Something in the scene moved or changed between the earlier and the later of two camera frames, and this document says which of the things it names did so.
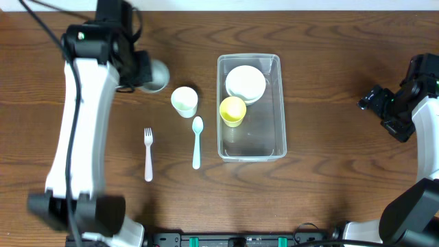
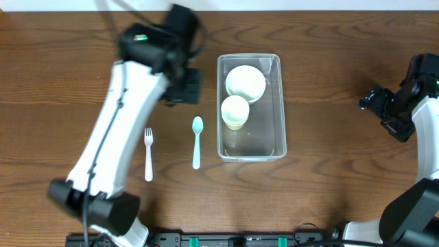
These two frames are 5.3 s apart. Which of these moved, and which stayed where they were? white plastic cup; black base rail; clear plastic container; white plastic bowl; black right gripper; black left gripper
Moved: black left gripper; white plastic cup
Stayed: clear plastic container; black base rail; black right gripper; white plastic bowl
